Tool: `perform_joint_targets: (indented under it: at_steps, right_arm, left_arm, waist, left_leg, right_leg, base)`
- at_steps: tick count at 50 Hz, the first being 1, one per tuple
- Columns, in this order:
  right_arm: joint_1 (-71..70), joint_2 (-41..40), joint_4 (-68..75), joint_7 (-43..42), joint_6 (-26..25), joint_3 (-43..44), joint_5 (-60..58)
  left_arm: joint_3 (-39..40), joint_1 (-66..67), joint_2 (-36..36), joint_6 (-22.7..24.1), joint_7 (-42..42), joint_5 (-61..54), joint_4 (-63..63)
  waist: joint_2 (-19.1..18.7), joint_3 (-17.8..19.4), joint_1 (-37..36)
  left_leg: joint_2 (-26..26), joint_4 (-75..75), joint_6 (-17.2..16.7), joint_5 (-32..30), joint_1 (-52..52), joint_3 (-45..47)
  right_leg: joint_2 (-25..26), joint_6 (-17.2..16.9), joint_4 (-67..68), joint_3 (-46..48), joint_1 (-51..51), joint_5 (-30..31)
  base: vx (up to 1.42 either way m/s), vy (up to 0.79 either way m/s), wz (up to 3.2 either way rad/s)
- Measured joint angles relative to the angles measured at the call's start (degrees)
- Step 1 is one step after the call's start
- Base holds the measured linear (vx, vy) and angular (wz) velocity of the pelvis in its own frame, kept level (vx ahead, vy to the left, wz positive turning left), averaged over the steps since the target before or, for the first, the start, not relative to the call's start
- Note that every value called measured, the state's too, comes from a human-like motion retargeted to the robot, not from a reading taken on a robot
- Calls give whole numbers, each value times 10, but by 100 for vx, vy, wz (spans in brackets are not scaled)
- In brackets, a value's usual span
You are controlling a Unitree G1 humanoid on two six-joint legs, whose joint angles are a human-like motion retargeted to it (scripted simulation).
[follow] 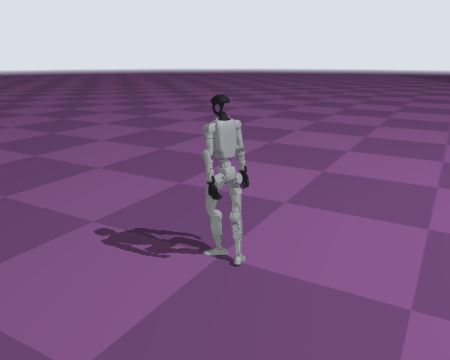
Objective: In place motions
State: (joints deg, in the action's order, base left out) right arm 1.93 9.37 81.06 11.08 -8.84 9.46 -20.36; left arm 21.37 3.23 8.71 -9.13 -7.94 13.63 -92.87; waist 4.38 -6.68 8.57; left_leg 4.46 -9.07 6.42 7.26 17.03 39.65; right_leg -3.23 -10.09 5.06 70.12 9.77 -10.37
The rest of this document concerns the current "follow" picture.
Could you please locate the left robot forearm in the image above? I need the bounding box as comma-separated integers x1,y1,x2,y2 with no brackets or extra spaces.
202,150,214,182

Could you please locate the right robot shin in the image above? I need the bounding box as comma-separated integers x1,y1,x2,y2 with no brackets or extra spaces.
232,212,242,257

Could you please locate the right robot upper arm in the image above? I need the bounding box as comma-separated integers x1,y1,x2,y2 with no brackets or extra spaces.
234,119,244,151

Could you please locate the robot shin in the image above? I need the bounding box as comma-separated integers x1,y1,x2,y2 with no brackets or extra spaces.
232,212,242,257
208,214,223,250

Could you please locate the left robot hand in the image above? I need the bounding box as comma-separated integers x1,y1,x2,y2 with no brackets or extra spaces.
207,175,223,200

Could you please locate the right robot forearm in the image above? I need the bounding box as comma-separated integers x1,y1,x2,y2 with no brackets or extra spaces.
236,147,246,171

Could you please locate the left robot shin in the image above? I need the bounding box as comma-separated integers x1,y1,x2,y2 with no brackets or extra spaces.
208,214,223,250

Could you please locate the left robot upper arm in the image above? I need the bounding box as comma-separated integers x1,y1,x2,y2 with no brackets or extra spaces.
202,122,216,157

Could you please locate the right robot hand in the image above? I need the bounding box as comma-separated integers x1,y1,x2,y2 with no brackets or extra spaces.
239,165,249,189

